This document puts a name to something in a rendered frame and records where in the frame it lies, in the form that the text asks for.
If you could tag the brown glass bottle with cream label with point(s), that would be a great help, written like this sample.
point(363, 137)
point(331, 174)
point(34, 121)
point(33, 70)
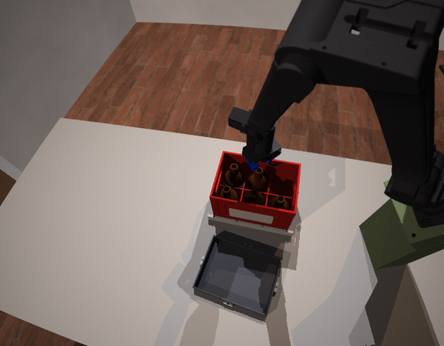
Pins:
point(228, 193)

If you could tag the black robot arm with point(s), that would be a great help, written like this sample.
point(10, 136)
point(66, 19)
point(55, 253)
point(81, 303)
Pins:
point(395, 54)

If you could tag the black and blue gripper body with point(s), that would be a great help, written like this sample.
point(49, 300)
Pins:
point(262, 152)

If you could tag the red crate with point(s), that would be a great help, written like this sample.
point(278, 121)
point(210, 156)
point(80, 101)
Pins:
point(284, 181)

